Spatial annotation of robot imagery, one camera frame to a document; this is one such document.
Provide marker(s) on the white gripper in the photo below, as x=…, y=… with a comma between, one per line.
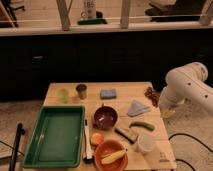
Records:
x=167, y=101

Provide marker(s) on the blue sponge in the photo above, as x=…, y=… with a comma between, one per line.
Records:
x=108, y=93

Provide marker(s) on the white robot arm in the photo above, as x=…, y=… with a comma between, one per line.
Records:
x=186, y=82

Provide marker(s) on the purple bowl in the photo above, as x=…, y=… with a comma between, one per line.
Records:
x=105, y=117

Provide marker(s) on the orange bowl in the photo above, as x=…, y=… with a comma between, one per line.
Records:
x=106, y=148

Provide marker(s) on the green cucumber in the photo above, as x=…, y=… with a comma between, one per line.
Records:
x=145, y=125

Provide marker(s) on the red chili bunch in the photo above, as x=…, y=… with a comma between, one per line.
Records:
x=152, y=95

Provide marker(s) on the light blue folded cloth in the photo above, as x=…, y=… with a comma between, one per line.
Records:
x=136, y=108

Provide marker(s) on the white plastic cup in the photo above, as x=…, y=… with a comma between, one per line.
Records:
x=145, y=143

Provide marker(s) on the yellow corn cob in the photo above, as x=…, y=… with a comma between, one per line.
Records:
x=113, y=157

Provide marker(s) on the orange fruit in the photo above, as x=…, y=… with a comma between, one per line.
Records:
x=96, y=139

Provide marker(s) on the brown cup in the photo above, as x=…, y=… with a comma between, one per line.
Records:
x=82, y=91

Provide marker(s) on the green translucent cup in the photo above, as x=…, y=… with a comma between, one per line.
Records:
x=63, y=95

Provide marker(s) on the green plastic tray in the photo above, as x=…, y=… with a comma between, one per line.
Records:
x=56, y=140

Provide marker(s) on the white bottle on shelf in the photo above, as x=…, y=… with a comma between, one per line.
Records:
x=90, y=8

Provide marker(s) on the black stand pole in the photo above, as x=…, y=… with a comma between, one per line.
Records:
x=19, y=132

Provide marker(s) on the white handled brush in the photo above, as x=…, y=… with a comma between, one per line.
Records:
x=88, y=158

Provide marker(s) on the green base plate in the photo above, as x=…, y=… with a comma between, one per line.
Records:
x=92, y=21

